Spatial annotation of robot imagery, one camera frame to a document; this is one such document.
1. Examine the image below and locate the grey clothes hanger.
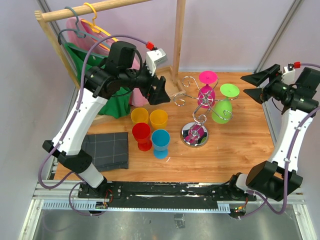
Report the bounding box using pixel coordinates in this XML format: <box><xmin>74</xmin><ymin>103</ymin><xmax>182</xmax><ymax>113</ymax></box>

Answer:
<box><xmin>57</xmin><ymin>6</ymin><xmax>111</xmax><ymax>51</ymax></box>

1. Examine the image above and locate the yellow wine glass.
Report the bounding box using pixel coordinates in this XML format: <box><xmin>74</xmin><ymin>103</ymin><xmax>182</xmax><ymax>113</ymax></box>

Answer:
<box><xmin>149</xmin><ymin>109</ymin><xmax>168</xmax><ymax>130</ymax></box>
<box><xmin>130</xmin><ymin>107</ymin><xmax>149</xmax><ymax>125</ymax></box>

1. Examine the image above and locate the green tank top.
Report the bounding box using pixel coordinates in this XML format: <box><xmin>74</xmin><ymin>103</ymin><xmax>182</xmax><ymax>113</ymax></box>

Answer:
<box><xmin>64</xmin><ymin>42</ymin><xmax>132</xmax><ymax>119</ymax></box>

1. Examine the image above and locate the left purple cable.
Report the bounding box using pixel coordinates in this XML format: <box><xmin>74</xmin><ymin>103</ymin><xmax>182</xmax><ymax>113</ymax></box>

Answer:
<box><xmin>38</xmin><ymin>34</ymin><xmax>151</xmax><ymax>217</ymax></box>

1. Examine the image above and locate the dark grey folded cloth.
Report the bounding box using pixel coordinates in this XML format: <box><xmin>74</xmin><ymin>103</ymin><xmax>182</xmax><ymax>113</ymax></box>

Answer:
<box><xmin>81</xmin><ymin>132</ymin><xmax>129</xmax><ymax>172</ymax></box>

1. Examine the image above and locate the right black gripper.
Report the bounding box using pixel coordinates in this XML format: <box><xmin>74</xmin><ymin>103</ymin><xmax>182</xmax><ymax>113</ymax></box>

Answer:
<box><xmin>241</xmin><ymin>64</ymin><xmax>296</xmax><ymax>104</ymax></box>

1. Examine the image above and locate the red wine glass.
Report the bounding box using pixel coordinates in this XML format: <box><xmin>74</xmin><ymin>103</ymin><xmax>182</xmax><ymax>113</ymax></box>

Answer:
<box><xmin>132</xmin><ymin>122</ymin><xmax>152</xmax><ymax>152</ymax></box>

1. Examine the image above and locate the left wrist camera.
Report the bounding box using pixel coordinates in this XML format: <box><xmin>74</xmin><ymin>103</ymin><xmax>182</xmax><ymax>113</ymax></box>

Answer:
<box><xmin>145</xmin><ymin>48</ymin><xmax>168</xmax><ymax>77</ymax></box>

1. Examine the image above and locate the wooden clothes rack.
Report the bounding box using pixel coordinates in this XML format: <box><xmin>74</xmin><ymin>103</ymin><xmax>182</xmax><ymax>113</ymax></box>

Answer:
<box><xmin>34</xmin><ymin>0</ymin><xmax>186</xmax><ymax>100</ymax></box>

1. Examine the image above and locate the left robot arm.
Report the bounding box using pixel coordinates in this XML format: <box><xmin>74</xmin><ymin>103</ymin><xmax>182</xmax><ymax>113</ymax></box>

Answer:
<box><xmin>42</xmin><ymin>41</ymin><xmax>171</xmax><ymax>198</ymax></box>

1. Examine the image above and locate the grey cable duct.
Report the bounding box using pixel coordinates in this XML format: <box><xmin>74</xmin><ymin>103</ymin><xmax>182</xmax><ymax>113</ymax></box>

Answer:
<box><xmin>42</xmin><ymin>200</ymin><xmax>231</xmax><ymax>214</ymax></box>

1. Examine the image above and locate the yellow clothes hanger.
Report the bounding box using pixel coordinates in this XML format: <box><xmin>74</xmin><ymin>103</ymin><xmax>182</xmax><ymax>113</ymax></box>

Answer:
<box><xmin>80</xmin><ymin>2</ymin><xmax>118</xmax><ymax>53</ymax></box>

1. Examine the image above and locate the blue wine glass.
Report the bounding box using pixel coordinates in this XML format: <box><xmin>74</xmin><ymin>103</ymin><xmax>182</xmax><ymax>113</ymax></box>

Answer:
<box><xmin>151</xmin><ymin>129</ymin><xmax>171</xmax><ymax>159</ymax></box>

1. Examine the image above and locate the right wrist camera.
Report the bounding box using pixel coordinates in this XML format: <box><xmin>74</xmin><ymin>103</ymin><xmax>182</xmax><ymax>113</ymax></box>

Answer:
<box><xmin>282</xmin><ymin>63</ymin><xmax>296</xmax><ymax>85</ymax></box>

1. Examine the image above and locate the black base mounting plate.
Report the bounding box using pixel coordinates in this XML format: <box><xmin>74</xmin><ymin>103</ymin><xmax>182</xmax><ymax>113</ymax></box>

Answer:
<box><xmin>78</xmin><ymin>181</ymin><xmax>257</xmax><ymax>207</ymax></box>

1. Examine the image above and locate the chrome wine glass rack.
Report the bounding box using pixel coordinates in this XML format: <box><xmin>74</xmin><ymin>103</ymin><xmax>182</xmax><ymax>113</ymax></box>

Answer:
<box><xmin>173</xmin><ymin>76</ymin><xmax>225</xmax><ymax>148</ymax></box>

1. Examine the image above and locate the pink t-shirt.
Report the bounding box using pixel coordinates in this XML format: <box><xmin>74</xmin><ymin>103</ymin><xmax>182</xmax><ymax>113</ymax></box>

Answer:
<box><xmin>66</xmin><ymin>17</ymin><xmax>148</xmax><ymax>107</ymax></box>

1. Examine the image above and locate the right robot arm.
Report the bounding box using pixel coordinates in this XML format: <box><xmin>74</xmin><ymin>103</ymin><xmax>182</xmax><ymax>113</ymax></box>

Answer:
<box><xmin>226</xmin><ymin>61</ymin><xmax>320</xmax><ymax>202</ymax></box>

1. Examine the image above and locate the green wine glass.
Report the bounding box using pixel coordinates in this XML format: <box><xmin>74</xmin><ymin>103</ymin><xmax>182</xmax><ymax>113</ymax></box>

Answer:
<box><xmin>211</xmin><ymin>83</ymin><xmax>240</xmax><ymax>124</ymax></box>

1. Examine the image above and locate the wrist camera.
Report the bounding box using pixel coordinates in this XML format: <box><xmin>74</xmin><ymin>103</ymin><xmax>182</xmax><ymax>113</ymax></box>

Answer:
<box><xmin>282</xmin><ymin>63</ymin><xmax>296</xmax><ymax>85</ymax></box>
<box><xmin>145</xmin><ymin>48</ymin><xmax>168</xmax><ymax>77</ymax></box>

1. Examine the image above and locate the magenta wine glass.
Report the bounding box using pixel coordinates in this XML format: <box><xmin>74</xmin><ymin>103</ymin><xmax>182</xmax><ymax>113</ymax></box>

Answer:
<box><xmin>197</xmin><ymin>70</ymin><xmax>219</xmax><ymax>109</ymax></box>

